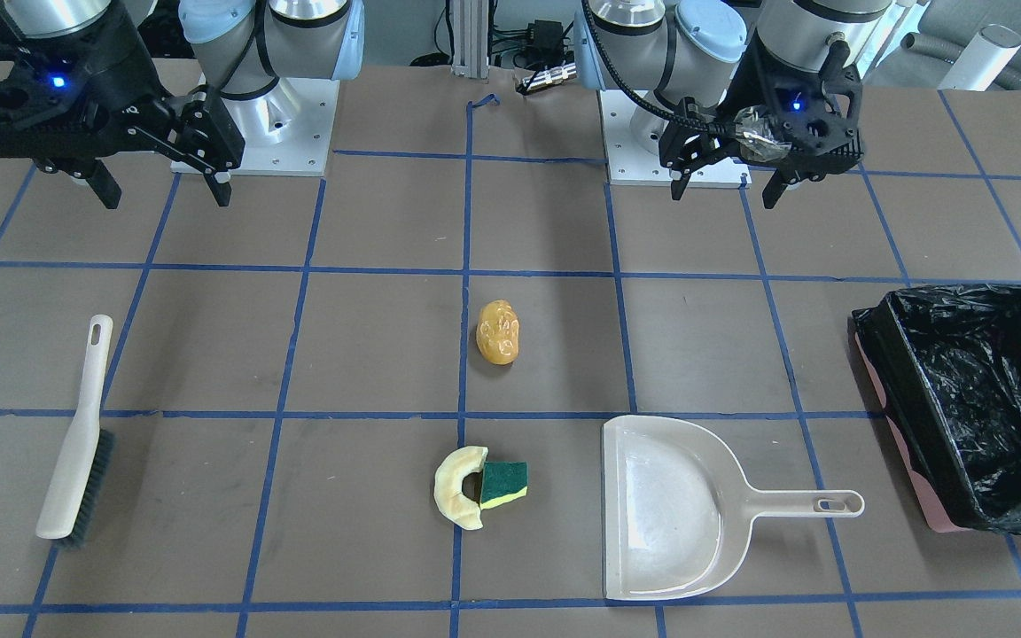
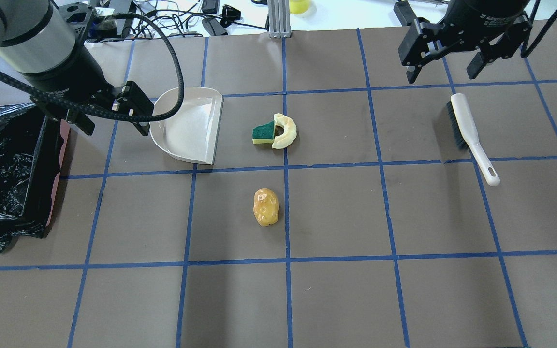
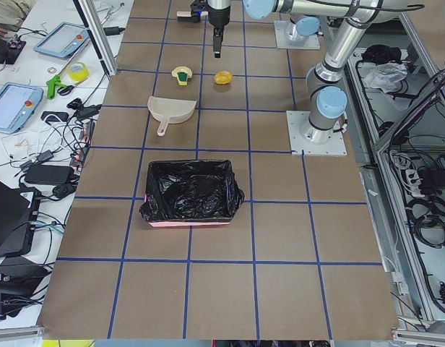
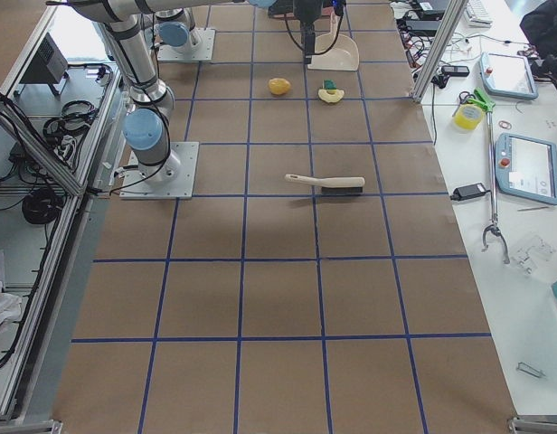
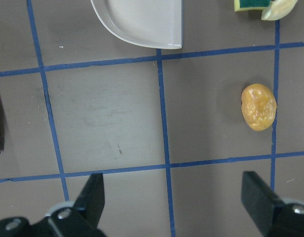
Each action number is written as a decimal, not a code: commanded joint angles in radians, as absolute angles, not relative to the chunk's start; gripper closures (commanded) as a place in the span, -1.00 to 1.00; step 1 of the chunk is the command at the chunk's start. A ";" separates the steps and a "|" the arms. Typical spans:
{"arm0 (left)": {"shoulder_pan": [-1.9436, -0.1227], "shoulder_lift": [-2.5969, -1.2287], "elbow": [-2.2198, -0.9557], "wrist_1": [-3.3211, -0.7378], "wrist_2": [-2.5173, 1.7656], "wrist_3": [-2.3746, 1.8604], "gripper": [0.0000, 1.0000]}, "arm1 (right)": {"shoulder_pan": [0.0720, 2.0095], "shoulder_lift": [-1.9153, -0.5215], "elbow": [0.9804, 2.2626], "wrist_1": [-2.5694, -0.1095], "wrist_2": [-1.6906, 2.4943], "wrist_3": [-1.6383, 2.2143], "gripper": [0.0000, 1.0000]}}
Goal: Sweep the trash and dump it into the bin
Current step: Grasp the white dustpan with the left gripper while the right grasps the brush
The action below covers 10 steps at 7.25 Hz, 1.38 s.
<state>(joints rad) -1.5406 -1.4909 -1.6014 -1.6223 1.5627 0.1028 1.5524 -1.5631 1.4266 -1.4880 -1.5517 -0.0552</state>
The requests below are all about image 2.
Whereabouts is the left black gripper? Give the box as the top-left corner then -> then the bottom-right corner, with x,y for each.
65,81 -> 154,137

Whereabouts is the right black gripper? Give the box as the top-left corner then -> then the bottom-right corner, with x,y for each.
398,13 -> 532,84

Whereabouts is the white hand brush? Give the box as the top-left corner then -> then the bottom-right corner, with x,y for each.
446,93 -> 501,187

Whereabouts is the white plastic dustpan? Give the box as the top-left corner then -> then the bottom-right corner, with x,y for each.
149,87 -> 223,165

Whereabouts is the green yellow sponge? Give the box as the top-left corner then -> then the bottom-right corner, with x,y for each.
251,121 -> 276,145

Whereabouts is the yellow potato toy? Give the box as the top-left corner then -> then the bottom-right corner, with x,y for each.
253,188 -> 280,227

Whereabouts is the pale yellow curved peel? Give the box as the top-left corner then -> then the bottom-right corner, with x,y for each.
271,113 -> 297,149

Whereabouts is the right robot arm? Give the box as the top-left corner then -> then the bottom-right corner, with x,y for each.
394,0 -> 557,84

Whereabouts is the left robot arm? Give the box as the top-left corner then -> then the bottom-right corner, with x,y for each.
0,0 -> 153,136

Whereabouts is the black trash bag bin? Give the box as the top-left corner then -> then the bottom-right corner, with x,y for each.
0,103 -> 64,253

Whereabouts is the yellow tape roll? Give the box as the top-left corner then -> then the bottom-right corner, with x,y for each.
288,0 -> 312,14

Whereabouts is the black braided cable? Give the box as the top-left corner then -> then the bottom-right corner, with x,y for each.
0,12 -> 185,122

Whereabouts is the aluminium frame post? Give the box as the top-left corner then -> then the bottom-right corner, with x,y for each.
267,0 -> 292,38

